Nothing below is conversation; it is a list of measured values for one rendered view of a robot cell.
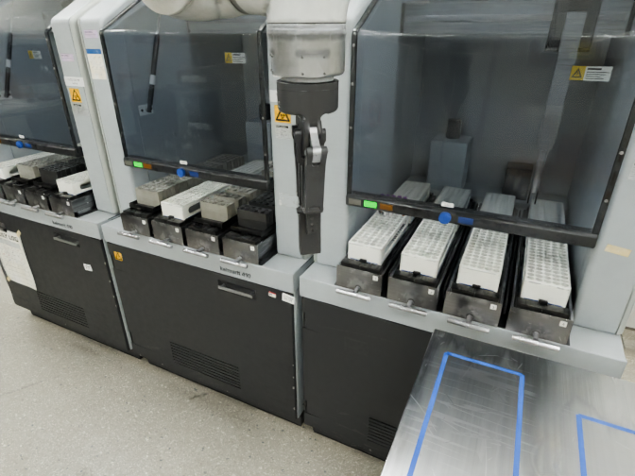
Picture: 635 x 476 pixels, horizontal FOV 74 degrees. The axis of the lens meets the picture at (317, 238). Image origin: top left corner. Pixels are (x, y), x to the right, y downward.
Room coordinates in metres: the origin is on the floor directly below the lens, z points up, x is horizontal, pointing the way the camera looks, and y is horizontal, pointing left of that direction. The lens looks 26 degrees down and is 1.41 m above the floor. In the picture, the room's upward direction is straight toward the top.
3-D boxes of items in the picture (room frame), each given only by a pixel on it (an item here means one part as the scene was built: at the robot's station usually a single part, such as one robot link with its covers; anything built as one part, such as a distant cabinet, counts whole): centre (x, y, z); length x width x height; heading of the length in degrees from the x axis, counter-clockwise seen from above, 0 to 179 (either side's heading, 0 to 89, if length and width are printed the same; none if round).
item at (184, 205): (1.49, 0.44, 0.83); 0.30 x 0.10 x 0.06; 154
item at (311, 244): (0.54, 0.01, 1.15); 0.03 x 0.01 x 0.07; 101
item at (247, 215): (1.27, 0.21, 0.85); 0.12 x 0.02 x 0.06; 64
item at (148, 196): (1.47, 0.62, 0.85); 0.12 x 0.02 x 0.06; 64
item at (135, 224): (1.68, 0.52, 0.78); 0.73 x 0.14 x 0.09; 154
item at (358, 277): (1.30, -0.26, 0.78); 0.73 x 0.14 x 0.09; 154
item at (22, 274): (1.77, 1.46, 0.43); 0.27 x 0.02 x 0.36; 64
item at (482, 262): (1.05, -0.47, 0.83); 0.30 x 0.10 x 0.06; 154
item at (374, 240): (1.18, -0.20, 0.83); 0.30 x 0.10 x 0.06; 154
